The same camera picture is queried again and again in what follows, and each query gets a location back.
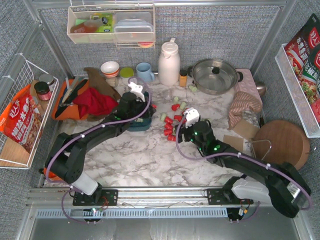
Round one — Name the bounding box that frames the teal storage basket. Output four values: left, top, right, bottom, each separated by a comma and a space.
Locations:
127, 105, 154, 132

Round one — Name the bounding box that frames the striped pink cloth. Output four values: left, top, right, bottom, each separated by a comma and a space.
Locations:
228, 91, 263, 130

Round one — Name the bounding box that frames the brown cardboard square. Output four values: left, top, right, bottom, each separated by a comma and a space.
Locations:
233, 119, 260, 140
223, 135, 244, 152

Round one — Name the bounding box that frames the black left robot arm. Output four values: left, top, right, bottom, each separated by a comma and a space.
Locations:
45, 91, 155, 198

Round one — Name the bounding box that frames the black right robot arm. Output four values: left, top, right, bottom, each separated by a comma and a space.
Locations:
175, 119, 313, 218

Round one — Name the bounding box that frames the red coffee capsule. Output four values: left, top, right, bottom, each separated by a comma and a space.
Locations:
164, 116, 173, 125
171, 103, 180, 112
167, 134, 176, 142

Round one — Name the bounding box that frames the green coffee capsule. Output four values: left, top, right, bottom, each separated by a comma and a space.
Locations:
188, 85, 198, 93
160, 112, 167, 122
179, 101, 187, 110

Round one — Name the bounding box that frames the right white mesh basket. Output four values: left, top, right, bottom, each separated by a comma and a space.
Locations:
274, 43, 320, 139

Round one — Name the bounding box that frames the green lid white cup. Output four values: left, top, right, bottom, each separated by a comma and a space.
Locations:
119, 67, 134, 79

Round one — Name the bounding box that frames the red cloth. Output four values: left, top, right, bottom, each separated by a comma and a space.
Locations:
72, 87, 119, 118

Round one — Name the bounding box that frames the light blue mug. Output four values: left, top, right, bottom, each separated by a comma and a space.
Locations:
136, 62, 155, 83

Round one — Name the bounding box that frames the brown cloth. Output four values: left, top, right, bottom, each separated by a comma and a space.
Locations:
83, 67, 121, 122

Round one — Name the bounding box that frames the white orange striped bowl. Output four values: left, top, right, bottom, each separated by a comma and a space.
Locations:
100, 61, 120, 78

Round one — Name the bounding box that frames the white thermos jug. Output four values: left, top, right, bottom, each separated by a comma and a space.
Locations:
158, 37, 181, 86

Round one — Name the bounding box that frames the orange tray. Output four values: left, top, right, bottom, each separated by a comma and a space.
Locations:
51, 78, 91, 121

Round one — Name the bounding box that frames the steel pot with lid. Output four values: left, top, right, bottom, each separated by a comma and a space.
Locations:
187, 58, 244, 96

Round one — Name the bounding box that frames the orange spice bottle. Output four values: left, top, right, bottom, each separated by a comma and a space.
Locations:
179, 69, 188, 87

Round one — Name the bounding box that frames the black knife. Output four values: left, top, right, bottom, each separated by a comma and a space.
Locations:
54, 79, 89, 118

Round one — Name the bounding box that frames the pink egg tray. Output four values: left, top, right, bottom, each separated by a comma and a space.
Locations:
234, 68, 262, 103

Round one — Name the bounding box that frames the steel ladle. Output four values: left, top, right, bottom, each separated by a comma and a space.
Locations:
255, 81, 268, 97

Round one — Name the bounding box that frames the round wooden cutting board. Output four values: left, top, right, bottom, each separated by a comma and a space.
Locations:
253, 120, 310, 170

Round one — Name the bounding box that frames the clear plastic food container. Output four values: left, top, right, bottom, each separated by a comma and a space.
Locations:
113, 11, 154, 43

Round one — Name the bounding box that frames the green snack packet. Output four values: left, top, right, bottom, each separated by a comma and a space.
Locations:
89, 13, 114, 33

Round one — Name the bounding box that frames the dark lid jar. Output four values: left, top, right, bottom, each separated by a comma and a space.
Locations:
34, 81, 52, 101

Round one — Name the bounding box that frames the orange cup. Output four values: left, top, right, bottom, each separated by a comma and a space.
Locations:
39, 168, 62, 182

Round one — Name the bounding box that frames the orange seasoning bag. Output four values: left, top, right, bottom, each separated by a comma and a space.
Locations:
0, 84, 42, 154

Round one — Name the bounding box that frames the red seasoning packet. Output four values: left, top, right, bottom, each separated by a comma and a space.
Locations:
284, 13, 320, 122

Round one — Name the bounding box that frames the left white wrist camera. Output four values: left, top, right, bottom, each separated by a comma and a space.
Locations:
128, 82, 146, 102

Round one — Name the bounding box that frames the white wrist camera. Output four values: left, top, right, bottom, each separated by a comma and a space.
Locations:
128, 82, 146, 102
183, 107, 200, 128

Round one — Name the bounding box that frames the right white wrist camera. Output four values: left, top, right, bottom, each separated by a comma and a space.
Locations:
183, 107, 200, 128

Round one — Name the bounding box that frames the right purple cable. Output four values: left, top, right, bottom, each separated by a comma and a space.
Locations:
175, 112, 314, 211

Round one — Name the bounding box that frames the purple cable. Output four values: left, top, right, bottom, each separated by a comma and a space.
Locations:
175, 112, 314, 211
44, 76, 152, 224

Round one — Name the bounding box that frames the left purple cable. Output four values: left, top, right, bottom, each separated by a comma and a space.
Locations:
44, 76, 152, 224

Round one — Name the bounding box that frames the metal wire trivet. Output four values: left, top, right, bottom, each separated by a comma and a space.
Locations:
249, 139, 272, 161

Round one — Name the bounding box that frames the white wall basket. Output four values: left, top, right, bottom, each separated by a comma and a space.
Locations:
67, 4, 156, 48

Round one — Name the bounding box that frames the left white wire basket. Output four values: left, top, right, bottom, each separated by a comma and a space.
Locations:
0, 53, 59, 169

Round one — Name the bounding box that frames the aluminium front rail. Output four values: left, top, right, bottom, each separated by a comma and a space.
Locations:
24, 186, 305, 208

